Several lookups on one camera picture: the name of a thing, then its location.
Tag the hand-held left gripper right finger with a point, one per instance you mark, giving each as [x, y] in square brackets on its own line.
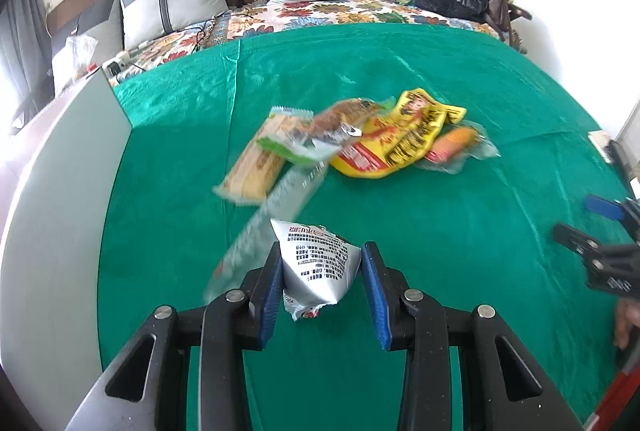
[376, 296]

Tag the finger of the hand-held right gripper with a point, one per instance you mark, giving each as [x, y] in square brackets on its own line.
[602, 205]
[577, 241]

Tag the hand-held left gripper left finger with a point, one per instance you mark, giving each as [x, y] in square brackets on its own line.
[270, 296]

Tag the white pyramid snack packet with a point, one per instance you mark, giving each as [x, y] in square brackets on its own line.
[315, 266]

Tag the long clear snack packet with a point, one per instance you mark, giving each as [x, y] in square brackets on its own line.
[280, 201]

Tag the beige biscuit packet green end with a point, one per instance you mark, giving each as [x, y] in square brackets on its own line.
[250, 168]

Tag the yellow and red snack packet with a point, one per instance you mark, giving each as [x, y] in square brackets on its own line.
[400, 141]

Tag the clear chicken leg packet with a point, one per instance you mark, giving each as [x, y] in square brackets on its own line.
[452, 142]

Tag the brown snack packet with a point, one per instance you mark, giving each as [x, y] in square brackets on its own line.
[340, 118]

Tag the white cardboard box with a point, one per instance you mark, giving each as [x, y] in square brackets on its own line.
[60, 211]

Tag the person's right hand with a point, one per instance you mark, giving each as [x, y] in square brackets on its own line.
[625, 323]

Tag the black phone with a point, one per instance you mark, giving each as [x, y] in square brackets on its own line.
[625, 163]

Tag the brown chair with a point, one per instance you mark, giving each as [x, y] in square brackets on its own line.
[512, 21]

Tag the small dark device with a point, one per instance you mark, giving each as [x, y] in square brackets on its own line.
[114, 68]

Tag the dark wooden chair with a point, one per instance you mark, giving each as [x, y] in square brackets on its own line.
[30, 106]

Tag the clear plastic bag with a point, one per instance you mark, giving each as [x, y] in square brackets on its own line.
[72, 61]

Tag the grey curtain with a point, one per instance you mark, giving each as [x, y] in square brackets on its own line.
[20, 36]

